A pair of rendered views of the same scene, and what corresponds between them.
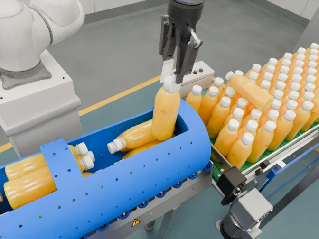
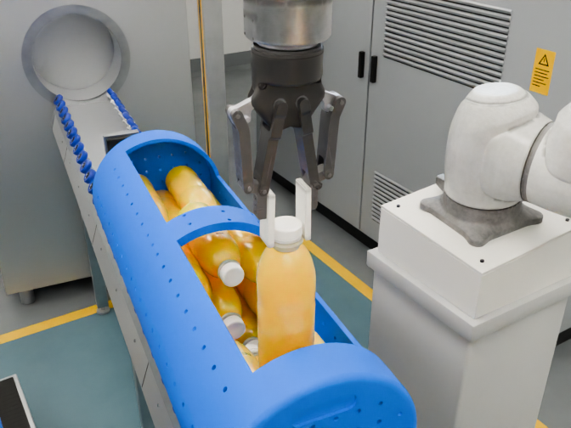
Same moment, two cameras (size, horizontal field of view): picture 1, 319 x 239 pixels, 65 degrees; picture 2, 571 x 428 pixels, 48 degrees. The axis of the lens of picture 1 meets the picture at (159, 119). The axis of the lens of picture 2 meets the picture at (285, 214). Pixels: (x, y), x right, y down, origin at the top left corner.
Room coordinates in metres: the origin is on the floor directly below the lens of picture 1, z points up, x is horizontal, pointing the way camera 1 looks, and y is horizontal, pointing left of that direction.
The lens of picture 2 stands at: (0.73, -0.65, 1.76)
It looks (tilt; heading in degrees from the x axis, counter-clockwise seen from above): 28 degrees down; 107
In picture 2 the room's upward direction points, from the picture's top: straight up
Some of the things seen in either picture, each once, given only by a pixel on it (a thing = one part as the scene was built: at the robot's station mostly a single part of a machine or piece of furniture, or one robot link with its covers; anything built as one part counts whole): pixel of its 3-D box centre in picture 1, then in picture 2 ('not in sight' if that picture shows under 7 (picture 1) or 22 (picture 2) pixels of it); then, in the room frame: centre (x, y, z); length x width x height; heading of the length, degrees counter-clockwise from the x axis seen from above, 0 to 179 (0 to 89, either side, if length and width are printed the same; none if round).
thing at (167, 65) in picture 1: (166, 71); (302, 209); (0.56, 0.00, 1.39); 0.03 x 0.01 x 0.07; 129
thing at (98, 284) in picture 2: not in sight; (93, 250); (-0.71, 1.35, 0.31); 0.06 x 0.06 x 0.63; 40
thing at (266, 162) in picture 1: (262, 167); not in sight; (0.64, -0.46, 0.94); 0.03 x 0.02 x 0.08; 130
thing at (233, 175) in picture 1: (229, 181); not in sight; (0.53, -0.31, 0.95); 0.10 x 0.07 x 0.10; 40
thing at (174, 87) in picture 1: (176, 81); (267, 216); (0.52, -0.03, 1.39); 0.03 x 0.01 x 0.07; 129
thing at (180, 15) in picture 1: (182, 19); (286, 84); (0.54, -0.01, 1.55); 0.08 x 0.07 x 0.09; 39
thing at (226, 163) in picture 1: (204, 140); not in sight; (0.71, -0.21, 0.96); 0.40 x 0.01 x 0.03; 40
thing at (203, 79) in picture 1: (191, 78); not in sight; (1.01, -0.12, 1.05); 0.20 x 0.10 x 0.10; 130
